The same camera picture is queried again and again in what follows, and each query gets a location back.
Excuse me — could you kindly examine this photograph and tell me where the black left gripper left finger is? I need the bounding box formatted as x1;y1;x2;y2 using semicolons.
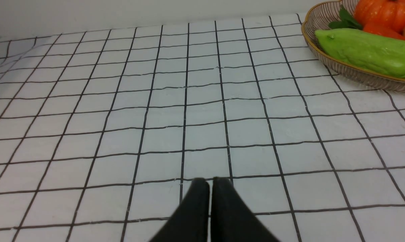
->
150;178;210;242

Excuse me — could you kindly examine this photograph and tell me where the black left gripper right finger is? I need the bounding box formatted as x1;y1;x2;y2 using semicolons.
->
211;177;279;242

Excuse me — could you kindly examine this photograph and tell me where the white checkered tablecloth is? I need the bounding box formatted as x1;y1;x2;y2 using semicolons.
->
0;14;405;242

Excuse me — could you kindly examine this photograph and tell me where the green toy gourd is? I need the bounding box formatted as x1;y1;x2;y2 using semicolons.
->
314;29;405;79

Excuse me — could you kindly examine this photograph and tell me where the orange toy pumpkin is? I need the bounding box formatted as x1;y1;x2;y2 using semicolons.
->
354;0;405;33

